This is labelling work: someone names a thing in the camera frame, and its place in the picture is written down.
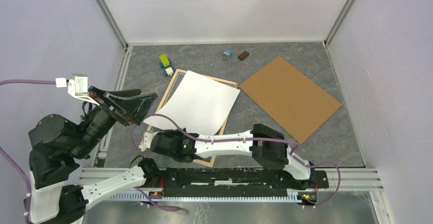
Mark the small brown block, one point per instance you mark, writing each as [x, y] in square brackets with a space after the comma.
[243, 55]

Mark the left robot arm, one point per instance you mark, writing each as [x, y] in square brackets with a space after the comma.
[58, 144]

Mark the slotted cable duct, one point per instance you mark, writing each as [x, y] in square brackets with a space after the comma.
[290, 197]

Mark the brown cardboard backing board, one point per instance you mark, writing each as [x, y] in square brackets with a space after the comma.
[294, 101]

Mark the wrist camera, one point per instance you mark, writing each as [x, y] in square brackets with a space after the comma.
[146, 141]
[77, 87]

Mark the white blue toy car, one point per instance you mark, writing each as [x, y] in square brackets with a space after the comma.
[169, 71]

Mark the blue white cube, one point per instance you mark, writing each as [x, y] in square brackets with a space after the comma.
[227, 54]

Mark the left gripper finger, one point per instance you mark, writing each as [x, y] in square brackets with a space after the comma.
[123, 95]
[140, 106]

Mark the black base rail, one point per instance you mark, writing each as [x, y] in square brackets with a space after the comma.
[231, 182]

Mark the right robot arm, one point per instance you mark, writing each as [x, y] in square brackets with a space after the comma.
[266, 146]

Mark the right corner aluminium post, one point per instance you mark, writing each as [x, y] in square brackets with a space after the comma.
[338, 22]

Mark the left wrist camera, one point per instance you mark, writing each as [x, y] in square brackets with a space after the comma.
[77, 87]

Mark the left floor aluminium rail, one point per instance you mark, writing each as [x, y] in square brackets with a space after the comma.
[100, 153]

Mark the colourful balloon photo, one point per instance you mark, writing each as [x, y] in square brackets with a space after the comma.
[200, 104]

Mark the left corner aluminium post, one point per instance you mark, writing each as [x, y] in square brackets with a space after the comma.
[112, 23]

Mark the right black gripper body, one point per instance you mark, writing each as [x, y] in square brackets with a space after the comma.
[171, 134]

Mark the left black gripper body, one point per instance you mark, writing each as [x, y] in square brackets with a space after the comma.
[118, 112]

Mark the green blue toy car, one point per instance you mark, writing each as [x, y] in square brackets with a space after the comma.
[165, 62]

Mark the aluminium base profile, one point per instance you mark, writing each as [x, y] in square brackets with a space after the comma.
[352, 179]

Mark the corner aluminium post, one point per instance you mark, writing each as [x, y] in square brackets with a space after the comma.
[112, 23]
[338, 22]

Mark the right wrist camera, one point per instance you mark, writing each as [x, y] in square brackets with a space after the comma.
[146, 141]

